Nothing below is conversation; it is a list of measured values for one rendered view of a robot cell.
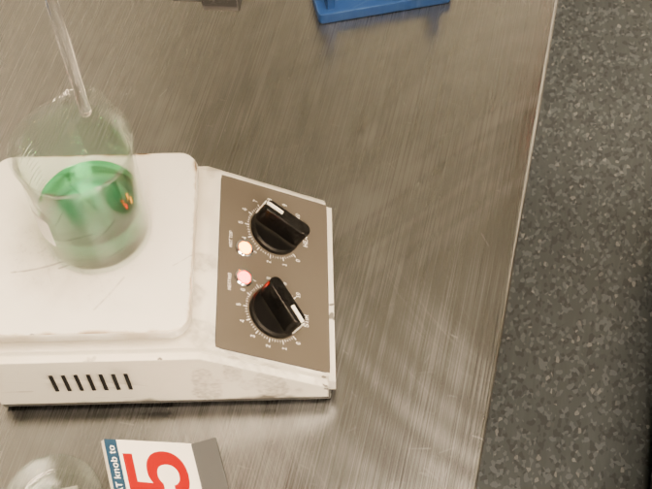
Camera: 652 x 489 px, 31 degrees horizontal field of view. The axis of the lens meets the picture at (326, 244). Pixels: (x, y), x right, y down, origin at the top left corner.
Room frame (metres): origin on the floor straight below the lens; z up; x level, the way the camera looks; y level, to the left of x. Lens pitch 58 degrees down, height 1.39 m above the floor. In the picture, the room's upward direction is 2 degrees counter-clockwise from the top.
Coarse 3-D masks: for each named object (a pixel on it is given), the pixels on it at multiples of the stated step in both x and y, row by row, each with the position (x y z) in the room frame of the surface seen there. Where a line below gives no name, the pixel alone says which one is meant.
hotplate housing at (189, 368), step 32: (288, 192) 0.42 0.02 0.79; (192, 320) 0.31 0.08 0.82; (0, 352) 0.30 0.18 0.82; (32, 352) 0.30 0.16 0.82; (64, 352) 0.30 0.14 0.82; (96, 352) 0.30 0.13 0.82; (128, 352) 0.30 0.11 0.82; (160, 352) 0.30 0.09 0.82; (192, 352) 0.30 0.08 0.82; (224, 352) 0.30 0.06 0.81; (0, 384) 0.29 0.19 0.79; (32, 384) 0.29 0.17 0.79; (64, 384) 0.29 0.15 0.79; (96, 384) 0.29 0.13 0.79; (128, 384) 0.29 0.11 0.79; (160, 384) 0.29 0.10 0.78; (192, 384) 0.29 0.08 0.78; (224, 384) 0.29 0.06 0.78; (256, 384) 0.29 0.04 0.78; (288, 384) 0.29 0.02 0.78; (320, 384) 0.29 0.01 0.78
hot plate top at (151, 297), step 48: (0, 192) 0.39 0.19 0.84; (192, 192) 0.39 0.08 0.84; (0, 240) 0.36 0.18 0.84; (192, 240) 0.36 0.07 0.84; (0, 288) 0.33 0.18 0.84; (48, 288) 0.33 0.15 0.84; (96, 288) 0.33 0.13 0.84; (144, 288) 0.33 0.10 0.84; (192, 288) 0.33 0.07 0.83; (0, 336) 0.30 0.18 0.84; (48, 336) 0.30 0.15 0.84; (96, 336) 0.30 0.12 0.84; (144, 336) 0.30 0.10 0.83
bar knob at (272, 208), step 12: (264, 204) 0.39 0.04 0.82; (276, 204) 0.39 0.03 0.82; (264, 216) 0.39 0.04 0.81; (276, 216) 0.38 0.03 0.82; (288, 216) 0.39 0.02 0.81; (252, 228) 0.38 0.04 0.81; (264, 228) 0.38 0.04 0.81; (276, 228) 0.38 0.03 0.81; (288, 228) 0.38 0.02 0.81; (300, 228) 0.38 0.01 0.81; (264, 240) 0.37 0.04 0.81; (276, 240) 0.38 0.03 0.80; (288, 240) 0.38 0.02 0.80; (300, 240) 0.38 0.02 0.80; (276, 252) 0.37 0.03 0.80; (288, 252) 0.37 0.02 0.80
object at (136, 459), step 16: (128, 448) 0.26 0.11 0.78; (144, 448) 0.26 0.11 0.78; (160, 448) 0.26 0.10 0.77; (176, 448) 0.26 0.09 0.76; (128, 464) 0.25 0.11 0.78; (144, 464) 0.25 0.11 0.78; (160, 464) 0.25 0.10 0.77; (176, 464) 0.25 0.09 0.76; (128, 480) 0.24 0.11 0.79; (144, 480) 0.24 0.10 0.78; (160, 480) 0.24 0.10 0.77; (176, 480) 0.24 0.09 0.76
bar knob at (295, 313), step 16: (272, 288) 0.33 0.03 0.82; (256, 304) 0.33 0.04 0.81; (272, 304) 0.33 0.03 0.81; (288, 304) 0.33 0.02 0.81; (256, 320) 0.32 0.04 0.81; (272, 320) 0.32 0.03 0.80; (288, 320) 0.32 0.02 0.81; (304, 320) 0.32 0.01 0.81; (272, 336) 0.31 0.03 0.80; (288, 336) 0.32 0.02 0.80
